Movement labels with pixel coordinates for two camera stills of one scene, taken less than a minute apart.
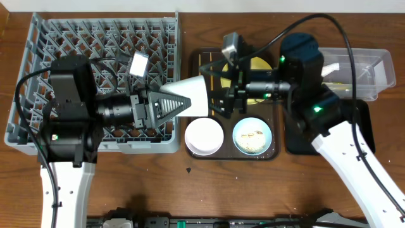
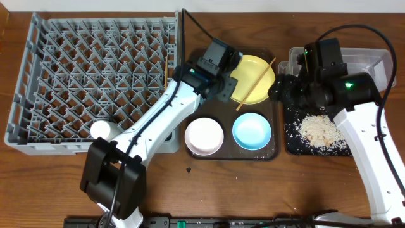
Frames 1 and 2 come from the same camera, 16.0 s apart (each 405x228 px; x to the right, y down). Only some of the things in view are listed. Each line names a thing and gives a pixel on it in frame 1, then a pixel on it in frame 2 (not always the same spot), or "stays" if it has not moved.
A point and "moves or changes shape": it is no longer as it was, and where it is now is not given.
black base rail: (279, 221) stays
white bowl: (204, 136) stays
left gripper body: (137, 110) to (221, 90)
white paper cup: (195, 89) moves or changes shape
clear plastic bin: (374, 71) stays
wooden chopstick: (212, 87) moves or changes shape
